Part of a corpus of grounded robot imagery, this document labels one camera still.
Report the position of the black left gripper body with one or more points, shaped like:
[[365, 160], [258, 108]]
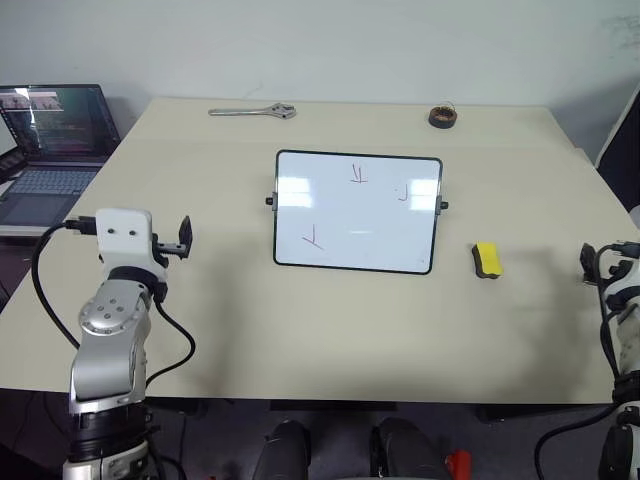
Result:
[[170, 248]]

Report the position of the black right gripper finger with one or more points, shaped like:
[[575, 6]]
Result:
[[587, 262]]

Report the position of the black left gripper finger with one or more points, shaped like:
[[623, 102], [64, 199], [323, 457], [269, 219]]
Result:
[[186, 230]]

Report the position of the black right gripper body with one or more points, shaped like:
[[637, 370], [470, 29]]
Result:
[[614, 267]]

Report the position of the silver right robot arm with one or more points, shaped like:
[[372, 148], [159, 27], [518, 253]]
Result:
[[629, 350]]

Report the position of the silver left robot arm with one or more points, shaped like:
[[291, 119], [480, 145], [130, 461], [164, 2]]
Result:
[[107, 345]]

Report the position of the yellow and black eraser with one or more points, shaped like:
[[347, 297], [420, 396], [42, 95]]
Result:
[[487, 259]]

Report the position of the black and white panel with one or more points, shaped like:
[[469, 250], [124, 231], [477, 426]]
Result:
[[622, 150]]

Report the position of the silver adjustable wrench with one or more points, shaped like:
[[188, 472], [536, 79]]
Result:
[[250, 111]]

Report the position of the open grey laptop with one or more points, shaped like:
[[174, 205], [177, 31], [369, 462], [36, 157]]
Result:
[[55, 150]]

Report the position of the small black-framed whiteboard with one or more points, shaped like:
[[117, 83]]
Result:
[[356, 212]]

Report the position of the copper-wound motor stator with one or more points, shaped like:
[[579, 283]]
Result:
[[443, 117]]

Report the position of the dark rounded shape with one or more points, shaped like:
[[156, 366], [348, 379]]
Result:
[[405, 450], [282, 452]]

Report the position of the small red object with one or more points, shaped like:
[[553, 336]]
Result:
[[459, 466]]

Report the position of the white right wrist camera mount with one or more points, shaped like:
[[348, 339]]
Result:
[[625, 287]]

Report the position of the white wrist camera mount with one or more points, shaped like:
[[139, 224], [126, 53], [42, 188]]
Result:
[[625, 287], [122, 240]]

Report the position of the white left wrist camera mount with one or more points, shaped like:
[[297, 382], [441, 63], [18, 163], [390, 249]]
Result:
[[122, 240]]

